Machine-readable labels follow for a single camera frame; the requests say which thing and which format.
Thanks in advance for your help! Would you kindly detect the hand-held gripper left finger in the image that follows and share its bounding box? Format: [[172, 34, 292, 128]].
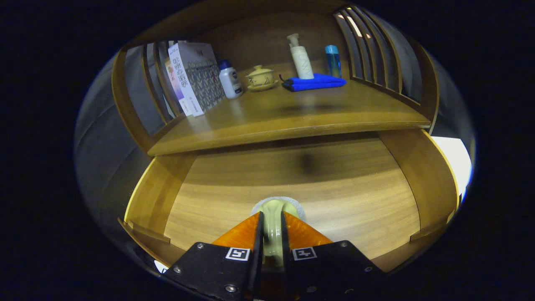
[[161, 211, 265, 301]]

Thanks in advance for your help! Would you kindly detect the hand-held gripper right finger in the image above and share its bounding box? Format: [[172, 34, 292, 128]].
[[280, 211, 387, 301]]

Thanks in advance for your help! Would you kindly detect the wooden drawer with black knob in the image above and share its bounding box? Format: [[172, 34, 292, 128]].
[[118, 129, 460, 274]]

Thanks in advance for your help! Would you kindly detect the green handled scrubbing brush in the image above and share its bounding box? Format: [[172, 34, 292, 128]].
[[250, 196, 306, 268]]

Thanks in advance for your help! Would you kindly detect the wooden countertop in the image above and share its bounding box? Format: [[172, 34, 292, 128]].
[[147, 63, 432, 157]]

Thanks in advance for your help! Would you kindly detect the white drawer unit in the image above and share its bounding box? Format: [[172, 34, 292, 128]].
[[431, 136, 474, 201]]

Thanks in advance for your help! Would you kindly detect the thin purple book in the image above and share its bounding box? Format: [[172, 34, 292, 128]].
[[164, 56, 193, 117]]

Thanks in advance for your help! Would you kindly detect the white bottle with blue cap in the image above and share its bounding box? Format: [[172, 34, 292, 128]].
[[217, 59, 244, 99]]

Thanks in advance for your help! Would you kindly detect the folded blue cloth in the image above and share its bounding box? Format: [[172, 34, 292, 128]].
[[279, 74, 347, 92]]

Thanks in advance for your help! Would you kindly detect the thick white book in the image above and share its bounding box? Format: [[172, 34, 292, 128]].
[[168, 41, 226, 117]]

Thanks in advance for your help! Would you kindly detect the yellow lidded ceramic teacup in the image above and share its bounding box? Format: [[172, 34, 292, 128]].
[[245, 65, 279, 92]]

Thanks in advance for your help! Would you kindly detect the clear blue bottle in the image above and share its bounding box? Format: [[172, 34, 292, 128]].
[[325, 45, 342, 79]]

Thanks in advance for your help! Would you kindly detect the white pump bottle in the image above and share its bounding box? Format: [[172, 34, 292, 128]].
[[286, 33, 315, 80]]

